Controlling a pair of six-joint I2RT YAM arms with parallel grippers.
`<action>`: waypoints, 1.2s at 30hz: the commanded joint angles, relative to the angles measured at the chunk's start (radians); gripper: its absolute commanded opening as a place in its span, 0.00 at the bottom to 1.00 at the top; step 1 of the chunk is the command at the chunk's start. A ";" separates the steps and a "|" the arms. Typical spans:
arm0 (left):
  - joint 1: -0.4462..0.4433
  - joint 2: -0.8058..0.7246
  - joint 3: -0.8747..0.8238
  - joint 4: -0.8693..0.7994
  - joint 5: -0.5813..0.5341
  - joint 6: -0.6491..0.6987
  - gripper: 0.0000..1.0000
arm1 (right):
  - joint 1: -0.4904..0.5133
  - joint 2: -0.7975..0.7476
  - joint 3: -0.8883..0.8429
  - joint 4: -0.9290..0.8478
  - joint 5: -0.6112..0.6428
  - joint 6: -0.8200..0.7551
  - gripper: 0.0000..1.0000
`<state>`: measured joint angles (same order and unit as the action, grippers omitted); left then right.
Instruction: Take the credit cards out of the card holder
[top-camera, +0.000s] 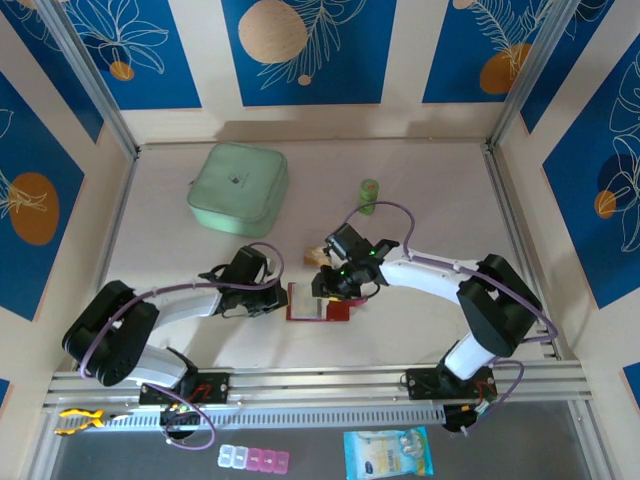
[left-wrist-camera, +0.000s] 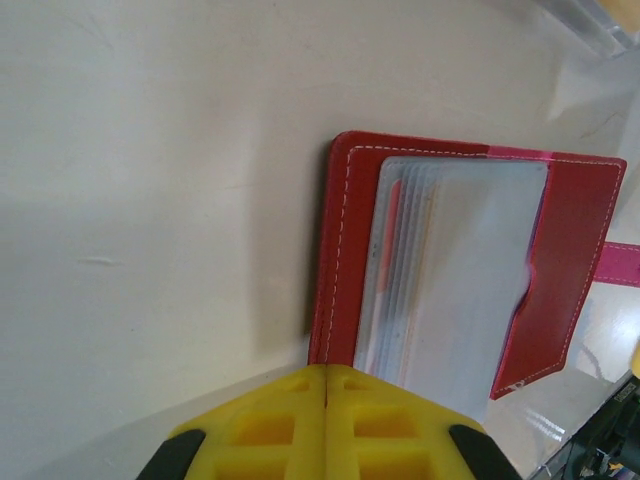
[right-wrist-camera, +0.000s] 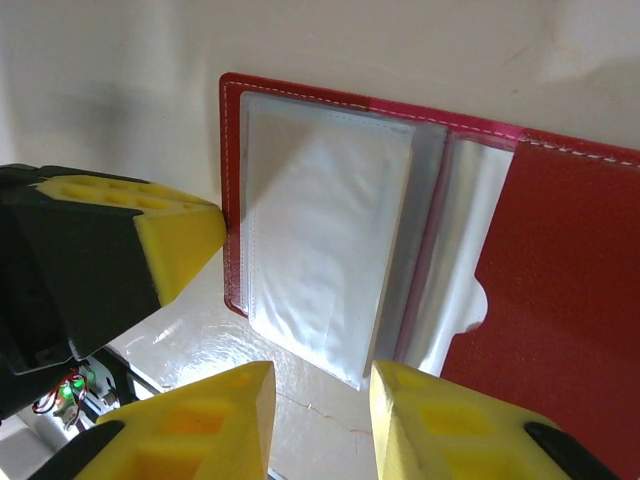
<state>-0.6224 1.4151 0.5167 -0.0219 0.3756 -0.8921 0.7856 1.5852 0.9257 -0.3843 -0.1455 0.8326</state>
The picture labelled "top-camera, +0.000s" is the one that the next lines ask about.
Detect yellow handled pliers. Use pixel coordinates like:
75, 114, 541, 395
53, 408, 134, 437

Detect white and pink pill organizer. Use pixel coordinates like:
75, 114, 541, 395
217, 443, 291, 474

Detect grey slotted cable duct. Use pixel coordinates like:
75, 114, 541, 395
53, 404, 446, 432

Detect aluminium table side rail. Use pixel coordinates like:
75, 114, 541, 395
484, 144, 571, 361
74, 149, 139, 371

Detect mint green zip case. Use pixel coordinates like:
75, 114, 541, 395
186, 142, 290, 238

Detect small green cylinder bottle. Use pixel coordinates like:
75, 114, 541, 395
357, 178, 381, 217

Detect aluminium frame post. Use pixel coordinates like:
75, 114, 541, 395
37, 0, 140, 157
488, 0, 571, 147

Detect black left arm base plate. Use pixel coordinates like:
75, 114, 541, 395
138, 370, 231, 406

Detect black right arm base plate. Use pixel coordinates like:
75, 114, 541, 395
403, 366, 497, 401

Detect aluminium mounting rail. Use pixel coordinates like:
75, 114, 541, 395
42, 360, 594, 412

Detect blue wet wipes packet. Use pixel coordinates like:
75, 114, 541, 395
343, 425, 435, 480

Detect red card holder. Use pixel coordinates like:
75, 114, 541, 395
285, 282, 369, 323

